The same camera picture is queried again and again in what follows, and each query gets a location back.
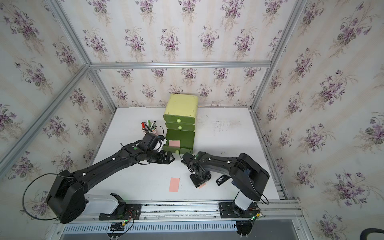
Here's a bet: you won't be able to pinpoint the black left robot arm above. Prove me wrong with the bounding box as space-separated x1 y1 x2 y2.
46 133 175 224

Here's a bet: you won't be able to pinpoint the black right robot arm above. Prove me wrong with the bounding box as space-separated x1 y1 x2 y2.
182 152 270 205

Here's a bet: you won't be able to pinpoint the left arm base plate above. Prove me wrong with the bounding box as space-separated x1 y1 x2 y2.
98 204 142 221

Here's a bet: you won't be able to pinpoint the yellow green drawer cabinet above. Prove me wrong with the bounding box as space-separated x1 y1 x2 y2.
164 94 199 126

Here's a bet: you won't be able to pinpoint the green drawer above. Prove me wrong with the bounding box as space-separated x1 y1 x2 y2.
166 122 196 132
163 114 196 125
163 129 195 154

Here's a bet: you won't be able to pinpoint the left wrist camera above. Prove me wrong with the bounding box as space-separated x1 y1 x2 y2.
154 136 167 152

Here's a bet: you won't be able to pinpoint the green top drawer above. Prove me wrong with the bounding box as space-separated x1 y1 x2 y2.
163 114 196 125

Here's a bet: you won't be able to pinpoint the aluminium front rail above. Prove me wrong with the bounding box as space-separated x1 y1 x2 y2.
53 197 307 224

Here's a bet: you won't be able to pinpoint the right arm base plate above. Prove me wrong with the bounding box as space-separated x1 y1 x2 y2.
219 202 262 220

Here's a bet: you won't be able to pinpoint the small circuit board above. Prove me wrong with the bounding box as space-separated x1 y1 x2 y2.
110 223 126 232

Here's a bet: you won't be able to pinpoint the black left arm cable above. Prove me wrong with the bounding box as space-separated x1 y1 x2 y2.
21 173 61 221

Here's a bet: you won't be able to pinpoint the pens in cup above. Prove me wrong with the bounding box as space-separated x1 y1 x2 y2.
141 120 157 133

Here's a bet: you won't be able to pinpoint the green bottom drawer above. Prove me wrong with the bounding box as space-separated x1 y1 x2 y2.
163 129 195 154

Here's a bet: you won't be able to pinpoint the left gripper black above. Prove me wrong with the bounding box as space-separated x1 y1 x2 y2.
144 150 177 164

